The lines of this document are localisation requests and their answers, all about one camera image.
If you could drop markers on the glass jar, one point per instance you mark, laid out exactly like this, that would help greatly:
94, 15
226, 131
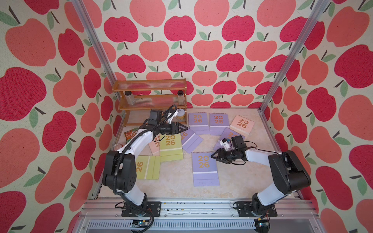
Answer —
181, 97
129, 97

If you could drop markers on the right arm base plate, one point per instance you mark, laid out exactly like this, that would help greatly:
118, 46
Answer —
254, 209

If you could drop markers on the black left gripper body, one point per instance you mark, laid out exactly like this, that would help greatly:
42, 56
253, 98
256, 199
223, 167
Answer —
168, 128

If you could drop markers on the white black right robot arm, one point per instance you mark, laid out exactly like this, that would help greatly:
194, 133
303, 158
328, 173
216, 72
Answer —
288, 173

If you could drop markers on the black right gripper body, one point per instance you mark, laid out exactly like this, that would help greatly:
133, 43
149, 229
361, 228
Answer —
229, 156

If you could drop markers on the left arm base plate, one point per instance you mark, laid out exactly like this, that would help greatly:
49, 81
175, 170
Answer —
151, 209

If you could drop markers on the aluminium post right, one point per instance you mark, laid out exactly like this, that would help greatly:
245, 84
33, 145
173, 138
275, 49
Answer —
315, 15

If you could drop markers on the aluminium frame rail front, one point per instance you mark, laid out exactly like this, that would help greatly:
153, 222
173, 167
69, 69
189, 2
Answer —
199, 216

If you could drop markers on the glass jar right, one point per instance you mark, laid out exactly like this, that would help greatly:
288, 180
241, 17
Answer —
181, 97

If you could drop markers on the orange wooden shelf rack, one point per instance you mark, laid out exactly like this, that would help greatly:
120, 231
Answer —
153, 94

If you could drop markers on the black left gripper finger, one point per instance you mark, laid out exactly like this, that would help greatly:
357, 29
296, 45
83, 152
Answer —
180, 125
181, 129

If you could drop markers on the purple calendar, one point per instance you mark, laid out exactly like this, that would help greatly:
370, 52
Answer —
190, 140
218, 122
205, 171
227, 134
198, 122

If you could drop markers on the red cola can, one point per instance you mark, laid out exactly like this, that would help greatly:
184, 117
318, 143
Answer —
117, 147

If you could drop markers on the green calendar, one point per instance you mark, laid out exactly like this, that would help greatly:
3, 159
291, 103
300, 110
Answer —
171, 148
148, 167

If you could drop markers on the green calendar lower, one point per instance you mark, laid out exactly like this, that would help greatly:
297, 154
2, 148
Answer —
148, 167

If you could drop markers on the snack packet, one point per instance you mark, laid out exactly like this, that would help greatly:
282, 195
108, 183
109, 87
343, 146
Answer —
130, 134

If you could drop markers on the aluminium post left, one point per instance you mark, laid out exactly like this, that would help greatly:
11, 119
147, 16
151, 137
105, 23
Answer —
83, 15

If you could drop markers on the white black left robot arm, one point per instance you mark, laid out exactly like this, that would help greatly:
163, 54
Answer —
120, 174

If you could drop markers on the pink calendar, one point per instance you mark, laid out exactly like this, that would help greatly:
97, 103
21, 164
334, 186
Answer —
242, 125
155, 146

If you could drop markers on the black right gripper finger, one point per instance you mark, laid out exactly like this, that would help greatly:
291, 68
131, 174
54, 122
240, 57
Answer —
217, 158
218, 154

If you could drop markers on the glass jar left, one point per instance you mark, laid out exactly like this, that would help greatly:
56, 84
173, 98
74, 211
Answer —
129, 97

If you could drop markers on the green calendar upper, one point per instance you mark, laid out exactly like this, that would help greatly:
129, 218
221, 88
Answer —
171, 148

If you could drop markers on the aluminium post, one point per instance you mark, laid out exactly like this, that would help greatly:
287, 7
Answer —
315, 15
83, 15

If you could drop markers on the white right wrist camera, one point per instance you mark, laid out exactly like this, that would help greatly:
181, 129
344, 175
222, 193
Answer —
227, 145

